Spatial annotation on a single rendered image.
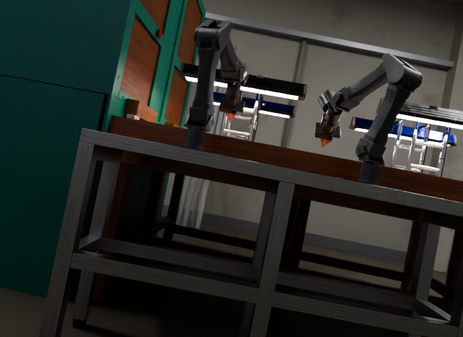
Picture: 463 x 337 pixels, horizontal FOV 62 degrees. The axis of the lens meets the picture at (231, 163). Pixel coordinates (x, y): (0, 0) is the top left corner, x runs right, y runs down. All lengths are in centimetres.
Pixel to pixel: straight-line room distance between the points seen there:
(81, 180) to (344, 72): 396
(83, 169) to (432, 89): 446
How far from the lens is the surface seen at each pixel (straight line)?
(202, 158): 109
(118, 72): 166
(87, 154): 115
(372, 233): 477
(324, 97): 159
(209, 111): 128
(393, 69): 136
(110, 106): 163
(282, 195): 110
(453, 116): 204
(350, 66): 481
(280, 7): 485
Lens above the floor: 63
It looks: 1 degrees up
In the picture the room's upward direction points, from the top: 11 degrees clockwise
